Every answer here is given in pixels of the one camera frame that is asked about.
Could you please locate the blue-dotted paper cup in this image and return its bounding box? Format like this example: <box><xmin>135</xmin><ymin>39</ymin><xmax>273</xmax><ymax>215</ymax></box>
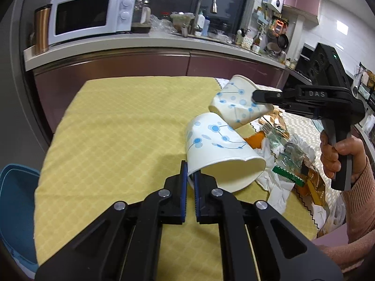
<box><xmin>186</xmin><ymin>112</ymin><xmax>266</xmax><ymax>193</ymax></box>
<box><xmin>209</xmin><ymin>75</ymin><xmax>274</xmax><ymax>129</ymax></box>

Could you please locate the pink right sleeve forearm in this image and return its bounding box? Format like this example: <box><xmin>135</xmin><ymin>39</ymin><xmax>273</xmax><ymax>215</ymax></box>
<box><xmin>318</xmin><ymin>164</ymin><xmax>375</xmax><ymax>273</ymax></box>

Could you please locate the steel kitchen faucet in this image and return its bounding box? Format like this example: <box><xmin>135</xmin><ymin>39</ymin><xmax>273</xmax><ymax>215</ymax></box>
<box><xmin>190</xmin><ymin>0</ymin><xmax>217</xmax><ymax>35</ymax></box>

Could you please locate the blue trash bin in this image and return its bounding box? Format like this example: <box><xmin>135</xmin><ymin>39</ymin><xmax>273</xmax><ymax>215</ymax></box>
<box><xmin>1</xmin><ymin>164</ymin><xmax>40</xmax><ymax>278</ymax></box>

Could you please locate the maroon kitchen counter cabinet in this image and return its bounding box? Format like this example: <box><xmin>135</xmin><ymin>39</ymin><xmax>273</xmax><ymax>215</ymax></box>
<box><xmin>23</xmin><ymin>32</ymin><xmax>294</xmax><ymax>129</ymax></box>

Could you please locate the right hand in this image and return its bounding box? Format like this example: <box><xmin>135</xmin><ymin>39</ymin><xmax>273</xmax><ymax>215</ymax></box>
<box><xmin>320</xmin><ymin>131</ymin><xmax>367</xmax><ymax>184</ymax></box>

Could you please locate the orange peel piece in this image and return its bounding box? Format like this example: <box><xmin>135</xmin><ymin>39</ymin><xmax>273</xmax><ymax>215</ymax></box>
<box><xmin>244</xmin><ymin>131</ymin><xmax>266</xmax><ymax>149</ymax></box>

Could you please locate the black frying pan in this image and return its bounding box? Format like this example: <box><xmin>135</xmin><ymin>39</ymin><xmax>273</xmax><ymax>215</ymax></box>
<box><xmin>277</xmin><ymin>34</ymin><xmax>289</xmax><ymax>51</ymax></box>

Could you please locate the clear foil wrapper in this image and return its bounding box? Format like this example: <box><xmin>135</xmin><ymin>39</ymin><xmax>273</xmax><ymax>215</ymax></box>
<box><xmin>277</xmin><ymin>142</ymin><xmax>304</xmax><ymax>172</ymax></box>

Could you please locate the crumpled white tissue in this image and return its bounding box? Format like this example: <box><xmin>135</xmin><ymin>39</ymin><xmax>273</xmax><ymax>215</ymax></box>
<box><xmin>255</xmin><ymin>138</ymin><xmax>294</xmax><ymax>214</ymax></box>

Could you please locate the green wrapper piece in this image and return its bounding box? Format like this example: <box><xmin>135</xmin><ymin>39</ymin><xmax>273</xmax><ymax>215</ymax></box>
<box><xmin>273</xmin><ymin>165</ymin><xmax>306</xmax><ymax>187</ymax></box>

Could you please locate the yellow checked tablecloth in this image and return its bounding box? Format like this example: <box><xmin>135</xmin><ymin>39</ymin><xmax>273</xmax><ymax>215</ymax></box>
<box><xmin>33</xmin><ymin>75</ymin><xmax>319</xmax><ymax>281</ymax></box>

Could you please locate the gold brown snack wrapper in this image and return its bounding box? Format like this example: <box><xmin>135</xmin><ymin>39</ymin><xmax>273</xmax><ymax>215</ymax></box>
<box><xmin>297</xmin><ymin>166</ymin><xmax>326</xmax><ymax>207</ymax></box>

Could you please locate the white soap bottle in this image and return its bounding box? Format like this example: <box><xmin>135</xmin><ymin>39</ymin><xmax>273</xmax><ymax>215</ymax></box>
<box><xmin>195</xmin><ymin>11</ymin><xmax>205</xmax><ymax>32</ymax></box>

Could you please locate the white patterned tablecloth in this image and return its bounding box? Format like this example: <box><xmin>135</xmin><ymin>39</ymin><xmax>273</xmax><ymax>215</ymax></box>
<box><xmin>215</xmin><ymin>77</ymin><xmax>352</xmax><ymax>237</ymax></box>

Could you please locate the grey double-door refrigerator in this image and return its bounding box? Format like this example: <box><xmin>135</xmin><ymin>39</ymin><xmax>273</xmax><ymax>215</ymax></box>
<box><xmin>1</xmin><ymin>0</ymin><xmax>50</xmax><ymax>170</ymax></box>

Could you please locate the white microwave oven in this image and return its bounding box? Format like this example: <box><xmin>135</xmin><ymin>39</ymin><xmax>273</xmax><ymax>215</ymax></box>
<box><xmin>48</xmin><ymin>0</ymin><xmax>136</xmax><ymax>45</ymax></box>

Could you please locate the copper thermos bottle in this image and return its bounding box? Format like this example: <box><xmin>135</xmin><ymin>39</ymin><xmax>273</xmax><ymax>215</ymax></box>
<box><xmin>34</xmin><ymin>4</ymin><xmax>52</xmax><ymax>55</ymax></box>

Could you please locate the black camera box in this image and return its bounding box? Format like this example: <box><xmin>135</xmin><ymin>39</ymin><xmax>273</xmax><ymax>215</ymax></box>
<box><xmin>307</xmin><ymin>43</ymin><xmax>351</xmax><ymax>89</ymax></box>

